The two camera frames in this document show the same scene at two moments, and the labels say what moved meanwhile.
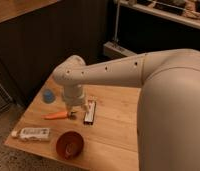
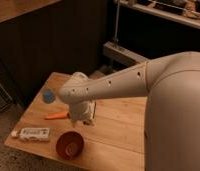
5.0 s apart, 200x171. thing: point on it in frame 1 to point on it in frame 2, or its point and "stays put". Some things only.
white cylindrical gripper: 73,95 to 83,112
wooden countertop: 4,10 stays put
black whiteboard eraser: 89,113 stays put
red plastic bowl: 70,145 stays put
